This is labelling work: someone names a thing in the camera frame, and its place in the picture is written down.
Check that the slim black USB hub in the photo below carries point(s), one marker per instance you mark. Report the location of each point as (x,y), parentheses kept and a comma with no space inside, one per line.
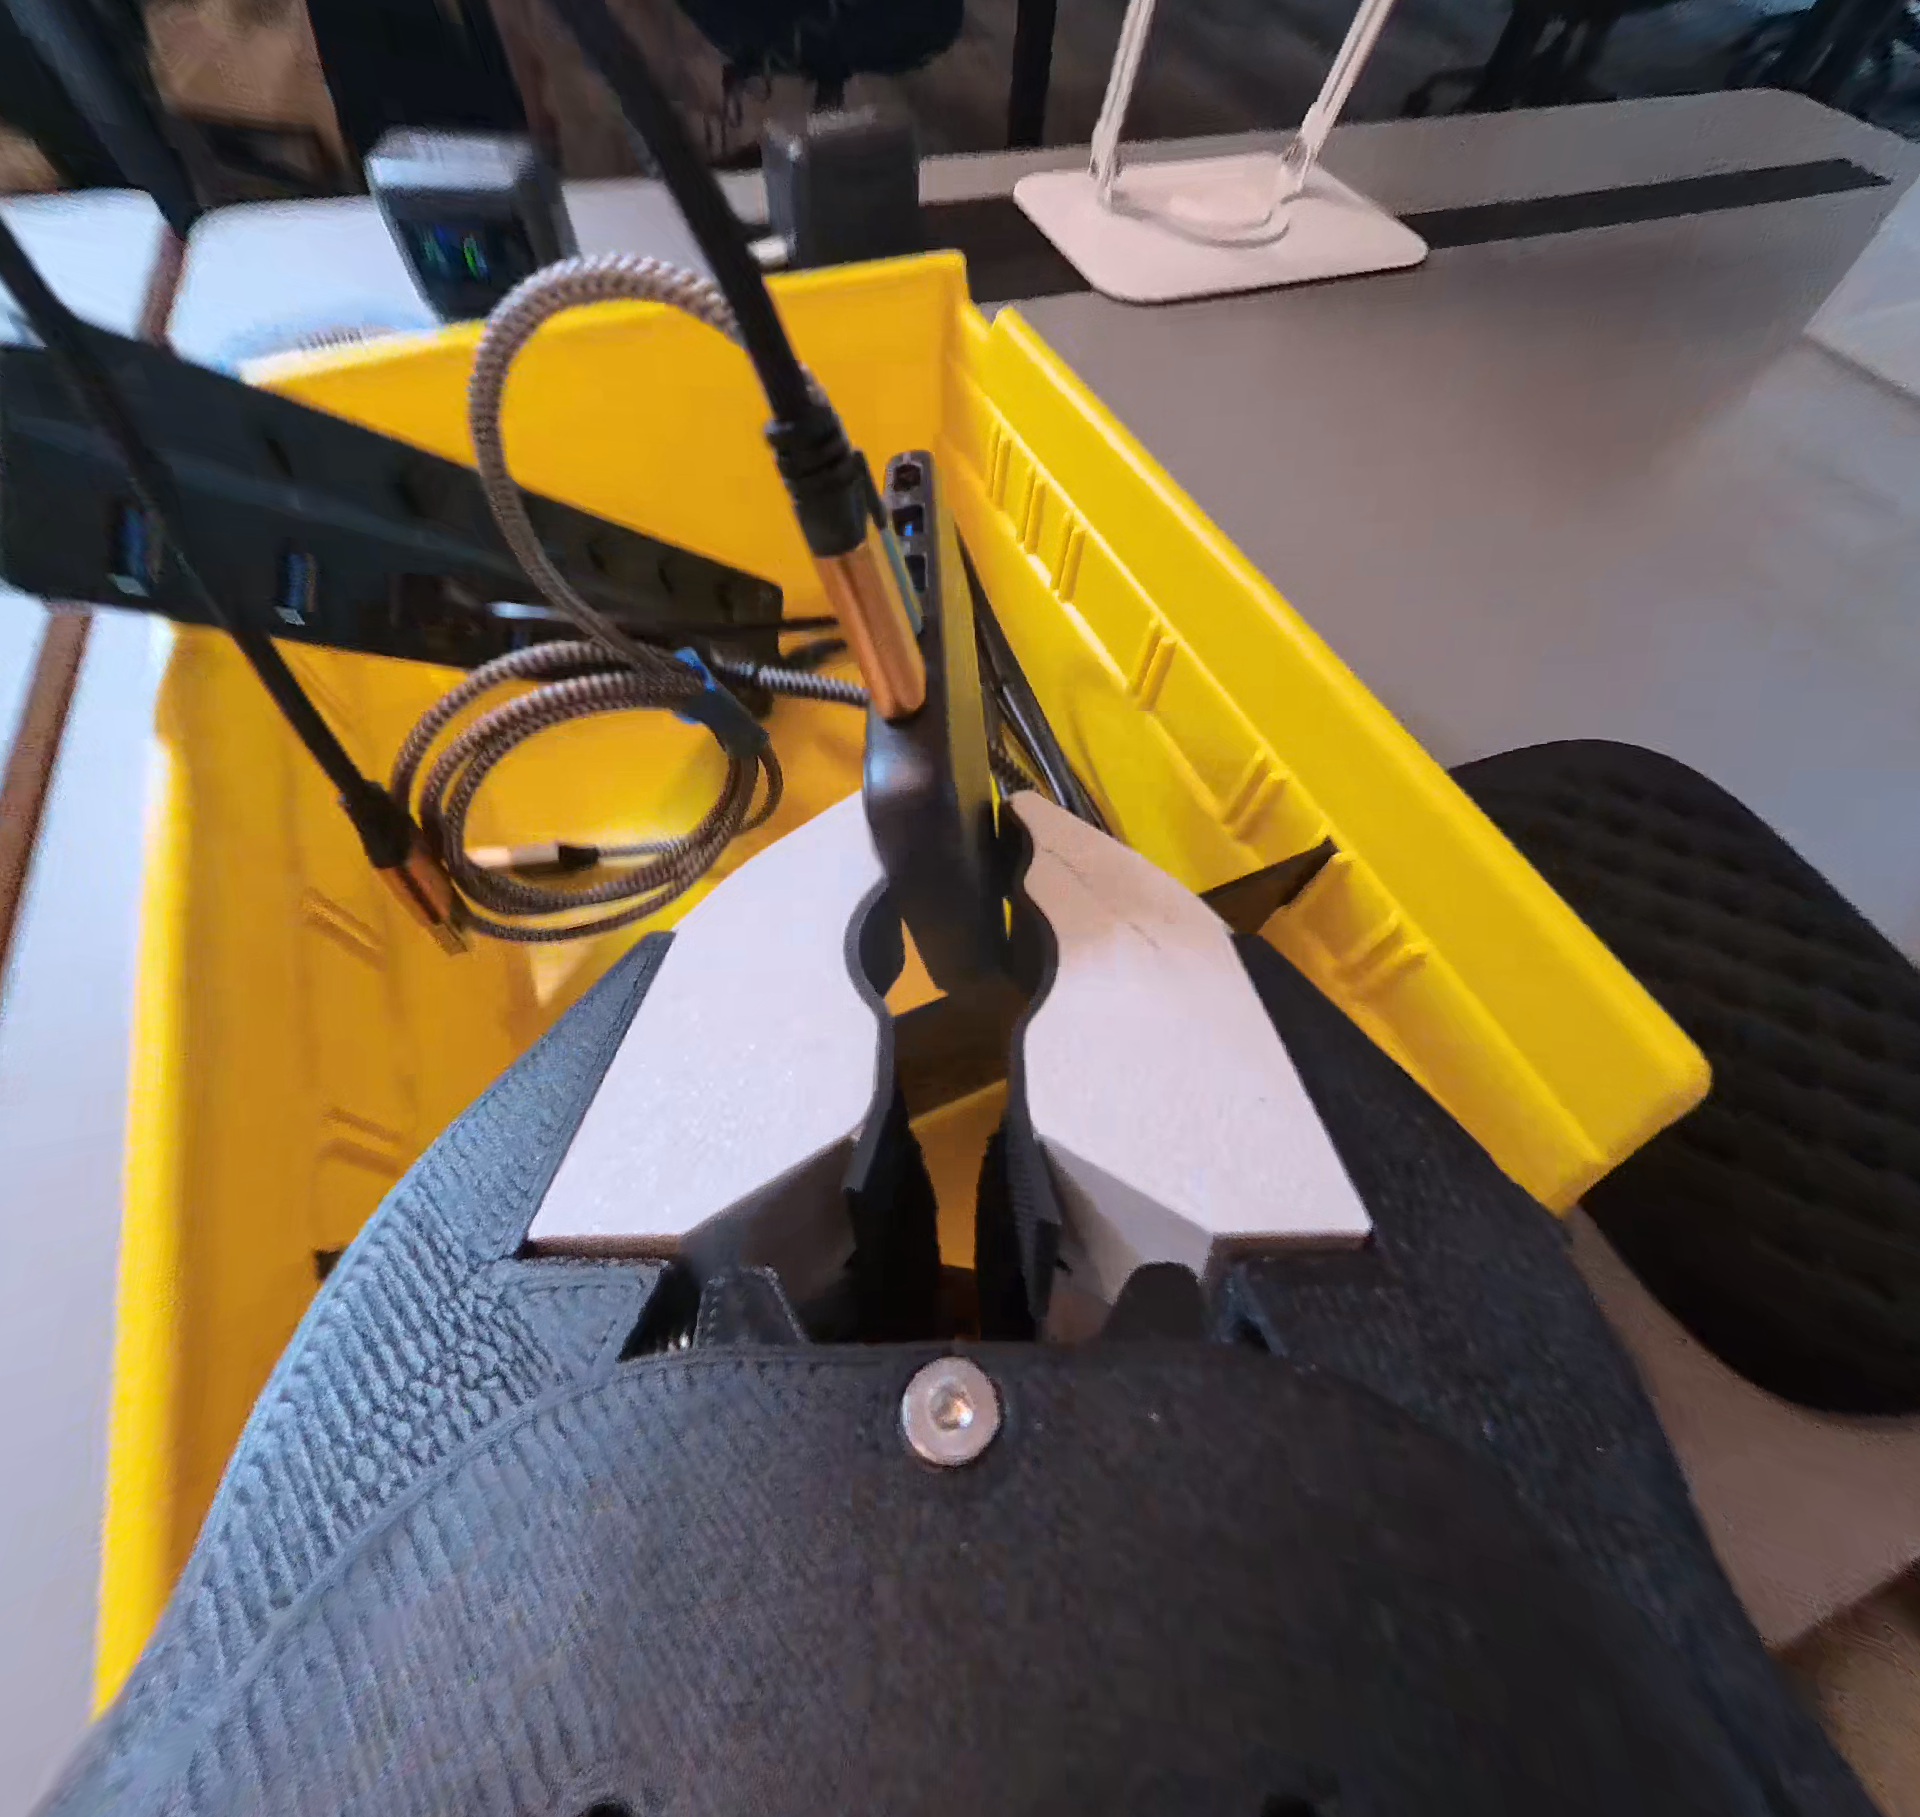
(947,799)

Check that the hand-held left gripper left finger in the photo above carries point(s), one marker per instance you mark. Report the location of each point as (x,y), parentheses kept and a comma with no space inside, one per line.
(719,1082)

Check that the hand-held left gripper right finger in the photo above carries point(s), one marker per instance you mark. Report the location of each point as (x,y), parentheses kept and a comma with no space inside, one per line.
(1184,1082)

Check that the grey power adapter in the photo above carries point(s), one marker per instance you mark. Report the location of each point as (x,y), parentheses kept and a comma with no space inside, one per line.
(467,218)
(840,183)

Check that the yellow plastic bin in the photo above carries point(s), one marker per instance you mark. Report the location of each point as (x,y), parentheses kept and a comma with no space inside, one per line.
(1200,679)

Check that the black multi-port USB hub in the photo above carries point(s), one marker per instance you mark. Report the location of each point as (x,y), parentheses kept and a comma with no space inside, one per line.
(299,497)

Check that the black quilted wrist rest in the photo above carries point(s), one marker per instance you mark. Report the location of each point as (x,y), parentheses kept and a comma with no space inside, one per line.
(1770,1021)

